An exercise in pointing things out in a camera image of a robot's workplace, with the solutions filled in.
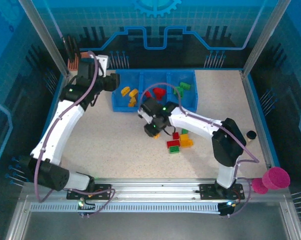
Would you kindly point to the green rounded lego brick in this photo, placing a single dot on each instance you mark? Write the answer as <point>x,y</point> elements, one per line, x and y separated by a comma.
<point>184,131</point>

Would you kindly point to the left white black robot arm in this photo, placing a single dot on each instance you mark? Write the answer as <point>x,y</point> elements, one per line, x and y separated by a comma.
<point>58,130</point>

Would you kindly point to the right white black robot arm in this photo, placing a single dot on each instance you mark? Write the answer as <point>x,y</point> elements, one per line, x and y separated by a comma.
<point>195,122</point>

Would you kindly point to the blue plastic bin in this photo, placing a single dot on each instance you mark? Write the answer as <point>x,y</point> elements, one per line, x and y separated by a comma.
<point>153,77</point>
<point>190,100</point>
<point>120,102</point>

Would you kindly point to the beige utensil holder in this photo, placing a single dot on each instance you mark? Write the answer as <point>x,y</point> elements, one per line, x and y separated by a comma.
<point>72,64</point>

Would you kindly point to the small black cap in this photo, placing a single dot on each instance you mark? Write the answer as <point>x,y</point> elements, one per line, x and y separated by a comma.
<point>251,135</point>

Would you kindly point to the small pink cup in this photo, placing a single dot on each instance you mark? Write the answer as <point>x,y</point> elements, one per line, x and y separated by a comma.
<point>259,187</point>

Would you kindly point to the large pink cup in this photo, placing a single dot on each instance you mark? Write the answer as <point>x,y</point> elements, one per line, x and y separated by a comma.
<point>276,177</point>

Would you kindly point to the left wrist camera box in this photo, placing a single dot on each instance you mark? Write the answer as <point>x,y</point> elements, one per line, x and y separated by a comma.
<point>101,62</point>

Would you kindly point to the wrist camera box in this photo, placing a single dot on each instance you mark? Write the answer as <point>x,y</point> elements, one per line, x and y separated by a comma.
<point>101,62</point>
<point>150,106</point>

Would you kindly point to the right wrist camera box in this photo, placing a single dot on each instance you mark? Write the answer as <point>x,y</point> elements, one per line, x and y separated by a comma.
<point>150,106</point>

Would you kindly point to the aluminium front rail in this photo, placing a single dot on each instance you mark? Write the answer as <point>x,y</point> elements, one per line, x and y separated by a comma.
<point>153,190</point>

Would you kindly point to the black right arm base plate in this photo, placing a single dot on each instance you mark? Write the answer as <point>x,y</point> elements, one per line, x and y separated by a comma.
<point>208,191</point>

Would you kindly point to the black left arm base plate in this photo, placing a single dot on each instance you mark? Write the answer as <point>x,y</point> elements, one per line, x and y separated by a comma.
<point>104,191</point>

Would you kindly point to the aluminium frame post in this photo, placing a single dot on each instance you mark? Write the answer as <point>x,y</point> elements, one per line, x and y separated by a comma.
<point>45,37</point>
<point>265,37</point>

